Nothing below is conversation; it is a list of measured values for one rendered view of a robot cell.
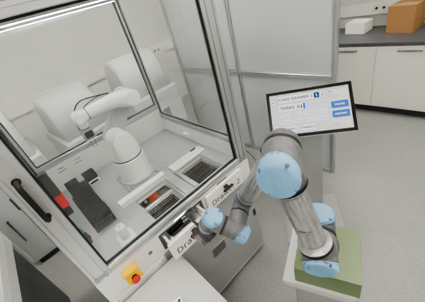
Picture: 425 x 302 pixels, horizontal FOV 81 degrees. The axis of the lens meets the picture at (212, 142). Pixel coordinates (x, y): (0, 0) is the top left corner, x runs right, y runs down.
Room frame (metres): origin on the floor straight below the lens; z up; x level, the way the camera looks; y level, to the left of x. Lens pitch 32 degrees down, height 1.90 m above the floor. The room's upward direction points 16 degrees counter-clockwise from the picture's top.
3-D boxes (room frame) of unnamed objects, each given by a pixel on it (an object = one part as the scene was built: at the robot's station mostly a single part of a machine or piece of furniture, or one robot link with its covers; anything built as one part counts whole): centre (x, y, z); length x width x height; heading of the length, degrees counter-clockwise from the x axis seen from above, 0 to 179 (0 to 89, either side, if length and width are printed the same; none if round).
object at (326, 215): (0.60, -0.31, 1.03); 0.13 x 0.12 x 0.14; 153
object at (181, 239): (0.86, 0.22, 0.87); 0.29 x 0.02 x 0.11; 124
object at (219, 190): (1.10, 0.01, 0.87); 0.29 x 0.02 x 0.11; 124
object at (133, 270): (0.72, 0.53, 0.88); 0.07 x 0.05 x 0.07; 124
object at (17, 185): (0.67, 0.61, 1.45); 0.05 x 0.03 x 0.19; 34
